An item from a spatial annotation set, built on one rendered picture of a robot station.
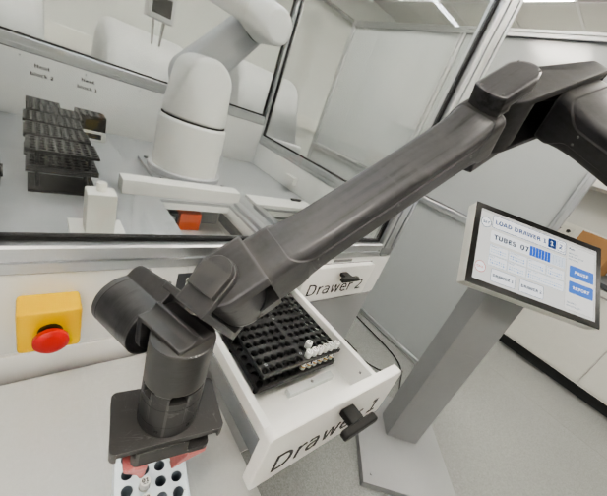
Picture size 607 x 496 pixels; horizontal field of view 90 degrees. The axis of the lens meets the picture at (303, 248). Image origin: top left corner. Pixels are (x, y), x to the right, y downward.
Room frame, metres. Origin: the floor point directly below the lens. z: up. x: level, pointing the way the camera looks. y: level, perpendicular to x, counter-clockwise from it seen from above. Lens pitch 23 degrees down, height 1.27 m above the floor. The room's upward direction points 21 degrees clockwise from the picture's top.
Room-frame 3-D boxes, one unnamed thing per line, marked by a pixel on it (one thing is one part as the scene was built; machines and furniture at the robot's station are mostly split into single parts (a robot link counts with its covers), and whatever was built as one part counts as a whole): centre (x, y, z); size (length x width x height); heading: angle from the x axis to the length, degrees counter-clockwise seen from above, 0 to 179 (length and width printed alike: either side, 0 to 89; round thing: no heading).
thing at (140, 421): (0.21, 0.07, 0.97); 0.10 x 0.07 x 0.07; 126
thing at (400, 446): (1.11, -0.79, 0.51); 0.50 x 0.45 x 1.02; 4
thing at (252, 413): (0.49, 0.01, 0.86); 0.40 x 0.26 x 0.06; 46
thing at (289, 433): (0.35, -0.14, 0.87); 0.29 x 0.02 x 0.11; 136
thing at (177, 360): (0.21, 0.08, 1.03); 0.07 x 0.06 x 0.07; 66
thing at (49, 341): (0.29, 0.28, 0.88); 0.04 x 0.03 x 0.04; 136
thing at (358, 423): (0.33, -0.16, 0.91); 0.07 x 0.04 x 0.01; 136
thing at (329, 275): (0.80, -0.13, 0.87); 0.29 x 0.02 x 0.11; 136
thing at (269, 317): (0.48, 0.00, 0.87); 0.22 x 0.18 x 0.06; 46
